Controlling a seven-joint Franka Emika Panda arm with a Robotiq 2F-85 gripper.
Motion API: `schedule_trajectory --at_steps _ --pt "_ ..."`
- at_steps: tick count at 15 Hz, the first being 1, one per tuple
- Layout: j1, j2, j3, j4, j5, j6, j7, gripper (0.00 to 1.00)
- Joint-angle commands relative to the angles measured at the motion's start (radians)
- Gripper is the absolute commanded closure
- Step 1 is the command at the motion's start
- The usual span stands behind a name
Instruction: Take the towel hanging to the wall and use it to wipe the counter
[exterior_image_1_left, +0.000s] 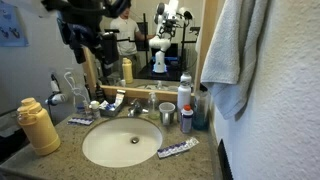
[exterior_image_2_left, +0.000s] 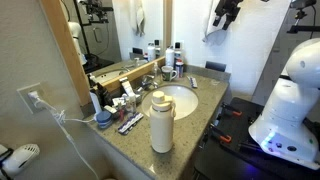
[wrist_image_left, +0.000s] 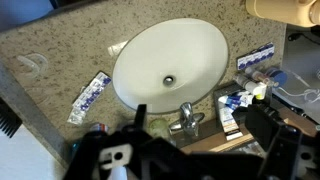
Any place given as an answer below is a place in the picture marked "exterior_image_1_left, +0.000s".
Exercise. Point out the grey terry towel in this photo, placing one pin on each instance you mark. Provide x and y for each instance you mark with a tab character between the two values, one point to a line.
231	58

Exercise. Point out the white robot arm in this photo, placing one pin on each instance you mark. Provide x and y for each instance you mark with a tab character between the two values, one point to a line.
79	25

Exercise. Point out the grey ceramic mug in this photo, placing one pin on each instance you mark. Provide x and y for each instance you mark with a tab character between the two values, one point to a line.
167	110

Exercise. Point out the clear soap dispenser bottle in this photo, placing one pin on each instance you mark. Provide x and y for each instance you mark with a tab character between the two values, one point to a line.
153	106

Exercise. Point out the white tall bottle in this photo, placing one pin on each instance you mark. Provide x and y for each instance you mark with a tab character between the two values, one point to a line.
183	98

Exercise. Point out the chrome sink faucet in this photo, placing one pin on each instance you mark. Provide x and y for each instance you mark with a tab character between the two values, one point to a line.
136	108

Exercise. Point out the small can orange cap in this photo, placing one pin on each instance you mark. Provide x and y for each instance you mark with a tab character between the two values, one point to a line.
186	119

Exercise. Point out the blue mouthwash bottle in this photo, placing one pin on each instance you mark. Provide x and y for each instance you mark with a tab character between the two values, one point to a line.
201	104

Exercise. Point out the toiletry tray with tubes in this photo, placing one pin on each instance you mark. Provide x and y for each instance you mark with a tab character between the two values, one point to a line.
112	109

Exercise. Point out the blue white blister pack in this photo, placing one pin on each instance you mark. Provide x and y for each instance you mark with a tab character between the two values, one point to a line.
177	148
80	121

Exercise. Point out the white oval sink basin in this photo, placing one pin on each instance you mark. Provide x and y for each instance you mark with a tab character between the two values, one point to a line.
122	142

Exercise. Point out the small white jar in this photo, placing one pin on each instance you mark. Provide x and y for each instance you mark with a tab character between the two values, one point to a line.
94	105

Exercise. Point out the yellow insulated water bottle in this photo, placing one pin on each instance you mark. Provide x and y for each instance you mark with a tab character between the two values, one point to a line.
38	127

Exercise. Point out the wood framed wall mirror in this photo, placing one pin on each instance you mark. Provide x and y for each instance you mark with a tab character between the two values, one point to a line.
164	95

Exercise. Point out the white wall hair dryer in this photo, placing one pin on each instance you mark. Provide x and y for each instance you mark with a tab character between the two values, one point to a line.
57	97

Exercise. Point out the blue wall poster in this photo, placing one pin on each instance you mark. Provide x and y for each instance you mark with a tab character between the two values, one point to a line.
11	31

